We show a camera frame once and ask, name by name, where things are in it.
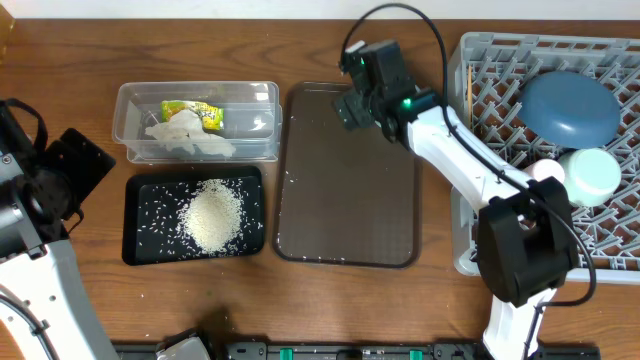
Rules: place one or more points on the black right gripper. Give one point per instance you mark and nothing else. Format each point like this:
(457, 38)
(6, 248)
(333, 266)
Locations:
(350, 100)

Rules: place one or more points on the dark blue plate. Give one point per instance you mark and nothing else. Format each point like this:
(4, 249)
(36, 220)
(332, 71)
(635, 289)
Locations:
(570, 110)

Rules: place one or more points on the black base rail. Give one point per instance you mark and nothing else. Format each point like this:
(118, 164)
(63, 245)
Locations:
(436, 351)

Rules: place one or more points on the grey dishwasher rack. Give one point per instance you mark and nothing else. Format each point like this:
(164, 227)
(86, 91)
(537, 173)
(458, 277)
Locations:
(502, 65)

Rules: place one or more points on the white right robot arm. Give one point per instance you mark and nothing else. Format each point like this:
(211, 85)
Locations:
(524, 248)

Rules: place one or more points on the wooden chopstick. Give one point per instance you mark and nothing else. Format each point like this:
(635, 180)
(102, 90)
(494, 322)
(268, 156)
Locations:
(469, 95)

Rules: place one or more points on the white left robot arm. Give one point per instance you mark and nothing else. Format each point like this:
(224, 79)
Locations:
(44, 304)

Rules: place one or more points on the green snack wrapper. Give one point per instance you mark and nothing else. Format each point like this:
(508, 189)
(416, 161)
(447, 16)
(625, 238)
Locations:
(211, 118)

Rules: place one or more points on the white tissue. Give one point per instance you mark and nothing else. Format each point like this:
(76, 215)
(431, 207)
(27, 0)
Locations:
(184, 130)

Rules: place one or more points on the clear plastic bin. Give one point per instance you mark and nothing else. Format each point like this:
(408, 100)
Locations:
(252, 118)

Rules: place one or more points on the pink cup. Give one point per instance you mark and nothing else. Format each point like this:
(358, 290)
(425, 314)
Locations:
(545, 168)

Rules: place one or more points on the pile of white rice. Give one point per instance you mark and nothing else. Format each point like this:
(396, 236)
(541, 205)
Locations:
(213, 217)

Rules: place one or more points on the mint green bowl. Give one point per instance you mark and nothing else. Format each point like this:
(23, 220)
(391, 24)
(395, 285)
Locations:
(591, 176)

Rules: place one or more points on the black food waste tray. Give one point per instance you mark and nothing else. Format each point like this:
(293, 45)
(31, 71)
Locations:
(150, 219)

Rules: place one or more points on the brown serving tray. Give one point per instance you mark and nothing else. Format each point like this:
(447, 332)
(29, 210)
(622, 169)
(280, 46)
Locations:
(346, 197)

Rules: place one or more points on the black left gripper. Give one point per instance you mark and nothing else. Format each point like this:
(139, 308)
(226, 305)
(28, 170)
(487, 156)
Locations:
(86, 164)

